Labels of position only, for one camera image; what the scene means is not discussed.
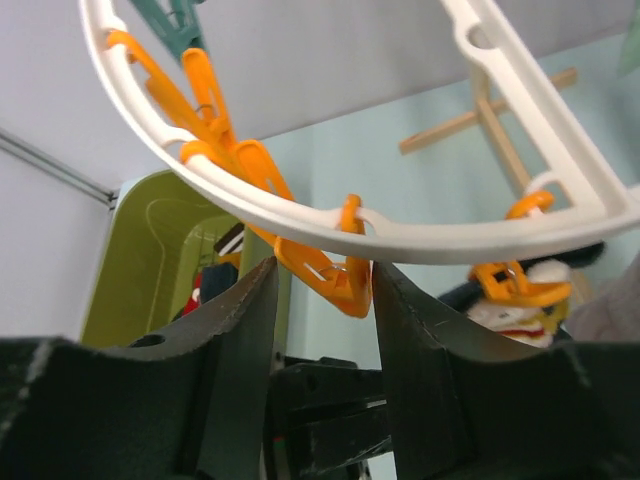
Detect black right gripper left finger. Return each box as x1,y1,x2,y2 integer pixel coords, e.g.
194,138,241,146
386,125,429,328
1,258,279,479

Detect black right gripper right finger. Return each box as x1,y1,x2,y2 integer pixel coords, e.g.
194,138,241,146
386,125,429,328
372,263,639,479

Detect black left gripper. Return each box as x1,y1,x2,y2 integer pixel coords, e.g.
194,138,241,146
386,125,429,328
262,354,393,479

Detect red patterned sock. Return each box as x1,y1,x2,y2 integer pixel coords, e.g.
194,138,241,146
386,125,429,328
181,272,203,316

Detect navy blue sock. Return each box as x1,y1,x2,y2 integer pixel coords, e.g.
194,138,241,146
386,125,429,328
439,242,605,348

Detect white round clip hanger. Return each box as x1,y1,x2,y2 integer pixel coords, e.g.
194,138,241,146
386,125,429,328
78,1,639,265

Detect mustard yellow striped sock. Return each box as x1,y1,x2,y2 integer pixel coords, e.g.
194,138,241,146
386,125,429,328
213,223,245,270

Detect wooden hanger stand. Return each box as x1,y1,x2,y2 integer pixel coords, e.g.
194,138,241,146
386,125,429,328
398,67,579,196

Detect orange clothes peg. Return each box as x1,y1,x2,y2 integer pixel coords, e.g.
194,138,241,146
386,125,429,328
468,190,571,308
107,29,239,166
234,140,372,318

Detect olive green plastic basket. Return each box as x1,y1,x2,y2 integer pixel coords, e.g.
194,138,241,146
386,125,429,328
79,169,294,351

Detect grey beige sock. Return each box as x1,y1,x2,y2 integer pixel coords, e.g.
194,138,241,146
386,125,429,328
565,255,639,342

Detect mint green cloth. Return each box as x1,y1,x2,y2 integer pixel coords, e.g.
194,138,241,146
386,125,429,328
618,19,639,76

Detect aluminium frame post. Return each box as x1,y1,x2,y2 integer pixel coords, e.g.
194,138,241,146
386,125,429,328
1,128,119,210

